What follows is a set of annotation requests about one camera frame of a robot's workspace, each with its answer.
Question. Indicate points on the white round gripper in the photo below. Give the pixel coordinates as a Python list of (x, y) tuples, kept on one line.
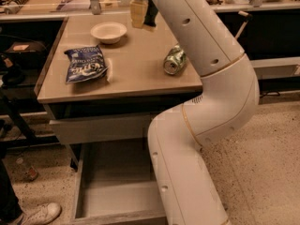
[(138, 12)]

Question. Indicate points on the green and yellow sponge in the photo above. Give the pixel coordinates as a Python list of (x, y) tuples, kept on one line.
[(149, 23)]

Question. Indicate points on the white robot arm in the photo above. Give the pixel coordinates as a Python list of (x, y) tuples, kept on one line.
[(230, 94)]

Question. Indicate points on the grey drawer cabinet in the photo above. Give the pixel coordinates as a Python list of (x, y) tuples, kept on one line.
[(135, 80)]

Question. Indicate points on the closed grey top drawer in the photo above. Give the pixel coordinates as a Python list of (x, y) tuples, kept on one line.
[(102, 128)]

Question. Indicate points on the open grey middle drawer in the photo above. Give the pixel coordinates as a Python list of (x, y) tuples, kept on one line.
[(115, 185)]

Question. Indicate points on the white paper bowl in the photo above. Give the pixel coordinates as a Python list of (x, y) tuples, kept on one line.
[(108, 32)]

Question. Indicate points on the green soda can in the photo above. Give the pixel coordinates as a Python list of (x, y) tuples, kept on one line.
[(175, 60)]

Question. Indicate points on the blue chip bag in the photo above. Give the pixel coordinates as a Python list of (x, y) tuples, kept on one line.
[(85, 63)]

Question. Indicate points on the white rod with black tip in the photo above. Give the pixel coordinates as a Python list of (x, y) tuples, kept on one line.
[(247, 17)]

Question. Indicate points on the plastic bottle on floor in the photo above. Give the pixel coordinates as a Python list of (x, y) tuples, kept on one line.
[(30, 173)]

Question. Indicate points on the white sneaker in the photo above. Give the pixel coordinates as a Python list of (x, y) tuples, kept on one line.
[(43, 215)]

